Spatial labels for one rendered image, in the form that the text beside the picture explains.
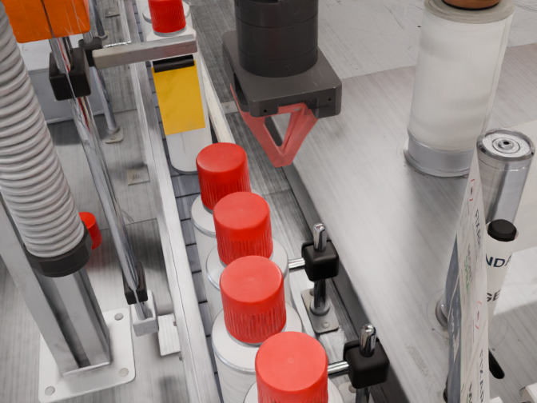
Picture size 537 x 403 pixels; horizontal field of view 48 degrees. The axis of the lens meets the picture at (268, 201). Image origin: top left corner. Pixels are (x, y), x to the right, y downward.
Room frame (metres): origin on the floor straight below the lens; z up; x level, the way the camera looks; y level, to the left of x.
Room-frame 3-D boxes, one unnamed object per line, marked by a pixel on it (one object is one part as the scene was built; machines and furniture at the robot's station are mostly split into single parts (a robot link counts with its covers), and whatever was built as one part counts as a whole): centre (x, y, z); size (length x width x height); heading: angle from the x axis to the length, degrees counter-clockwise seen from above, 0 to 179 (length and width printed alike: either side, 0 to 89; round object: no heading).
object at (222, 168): (0.31, 0.03, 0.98); 0.05 x 0.05 x 0.20
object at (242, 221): (0.25, 0.02, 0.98); 0.05 x 0.05 x 0.20
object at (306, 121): (0.41, -0.01, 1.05); 0.07 x 0.07 x 0.09; 11
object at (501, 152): (0.32, -0.16, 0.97); 0.05 x 0.05 x 0.19
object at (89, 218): (0.50, 0.21, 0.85); 0.03 x 0.03 x 0.03
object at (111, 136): (0.72, 0.21, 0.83); 0.06 x 0.03 x 0.01; 9
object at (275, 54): (0.39, -0.01, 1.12); 0.10 x 0.07 x 0.07; 11
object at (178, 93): (0.36, 0.06, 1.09); 0.03 x 0.01 x 0.06; 102
